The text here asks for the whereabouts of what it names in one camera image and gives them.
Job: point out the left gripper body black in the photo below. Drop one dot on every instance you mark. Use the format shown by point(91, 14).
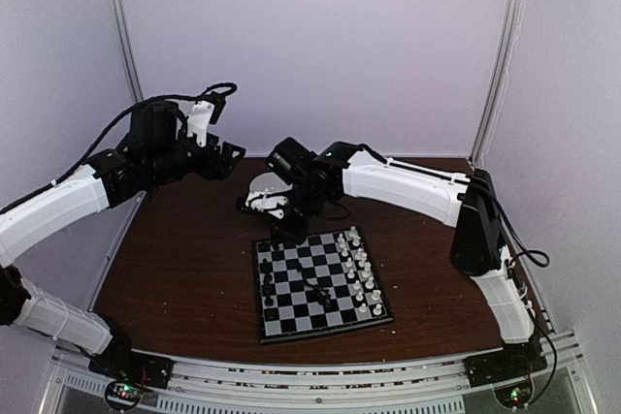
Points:
point(213, 167)

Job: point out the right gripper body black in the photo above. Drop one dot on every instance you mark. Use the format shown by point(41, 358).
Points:
point(299, 231)

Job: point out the black pawn piece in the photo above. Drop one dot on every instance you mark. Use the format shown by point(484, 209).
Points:
point(267, 288)

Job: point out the black white chessboard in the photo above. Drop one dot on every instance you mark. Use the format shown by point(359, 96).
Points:
point(341, 264)

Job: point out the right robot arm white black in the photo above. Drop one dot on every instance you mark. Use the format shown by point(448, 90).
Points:
point(465, 203)

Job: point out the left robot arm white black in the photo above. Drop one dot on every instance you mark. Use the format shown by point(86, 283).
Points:
point(168, 138)

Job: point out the black chess pieces pile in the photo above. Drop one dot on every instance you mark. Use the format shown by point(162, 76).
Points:
point(322, 294)

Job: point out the white ceramic bowl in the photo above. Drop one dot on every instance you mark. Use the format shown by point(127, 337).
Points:
point(266, 184)

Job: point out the white rook corner piece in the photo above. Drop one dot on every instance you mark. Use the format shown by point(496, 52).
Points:
point(353, 232)

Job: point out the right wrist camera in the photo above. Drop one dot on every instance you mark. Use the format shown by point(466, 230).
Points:
point(272, 204)

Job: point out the aluminium front rail frame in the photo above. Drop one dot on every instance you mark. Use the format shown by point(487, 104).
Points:
point(431, 385)

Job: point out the left aluminium corner post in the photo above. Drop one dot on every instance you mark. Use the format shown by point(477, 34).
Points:
point(127, 55)

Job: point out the aluminium corner post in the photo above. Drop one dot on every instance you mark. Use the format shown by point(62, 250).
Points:
point(495, 92)
point(127, 55)

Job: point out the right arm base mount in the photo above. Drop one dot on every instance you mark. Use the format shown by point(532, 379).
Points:
point(510, 370)

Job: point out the right aluminium corner post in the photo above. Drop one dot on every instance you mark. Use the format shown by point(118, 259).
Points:
point(495, 92)

